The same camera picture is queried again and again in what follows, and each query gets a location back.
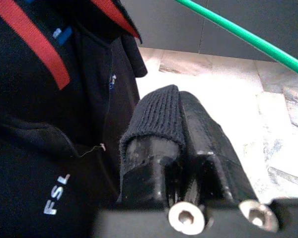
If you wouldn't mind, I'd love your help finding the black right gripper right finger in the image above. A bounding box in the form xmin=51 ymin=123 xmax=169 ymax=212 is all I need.
xmin=180 ymin=90 xmax=259 ymax=206

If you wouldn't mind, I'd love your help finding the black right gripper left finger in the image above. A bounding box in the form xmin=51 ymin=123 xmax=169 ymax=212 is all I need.
xmin=116 ymin=84 xmax=187 ymax=206

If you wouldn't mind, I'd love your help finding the black shirt green logo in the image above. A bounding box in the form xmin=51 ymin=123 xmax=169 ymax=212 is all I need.
xmin=0 ymin=0 xmax=149 ymax=238

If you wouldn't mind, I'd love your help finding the green plastic hanger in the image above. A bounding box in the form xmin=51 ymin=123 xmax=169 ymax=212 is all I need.
xmin=175 ymin=0 xmax=298 ymax=80

